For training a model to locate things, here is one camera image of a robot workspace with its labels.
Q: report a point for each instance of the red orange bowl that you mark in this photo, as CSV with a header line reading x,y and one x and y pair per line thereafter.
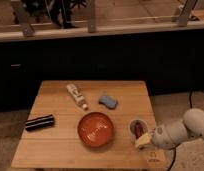
x,y
95,129

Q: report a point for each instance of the blue sponge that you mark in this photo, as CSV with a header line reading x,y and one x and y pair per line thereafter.
x,y
108,101

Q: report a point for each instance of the red pepper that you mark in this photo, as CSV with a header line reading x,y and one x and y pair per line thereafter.
x,y
138,130

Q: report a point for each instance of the grey metal post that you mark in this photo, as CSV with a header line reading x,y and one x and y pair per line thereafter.
x,y
91,16
183,17
19,10

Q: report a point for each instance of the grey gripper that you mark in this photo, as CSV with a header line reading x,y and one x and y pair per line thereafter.
x,y
146,139

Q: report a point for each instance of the white tube bottle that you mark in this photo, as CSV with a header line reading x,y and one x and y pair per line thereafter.
x,y
77,96

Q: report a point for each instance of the black office chair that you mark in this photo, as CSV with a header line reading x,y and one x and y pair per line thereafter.
x,y
35,8
78,3

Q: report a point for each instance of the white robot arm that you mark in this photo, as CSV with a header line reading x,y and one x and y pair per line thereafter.
x,y
169,136

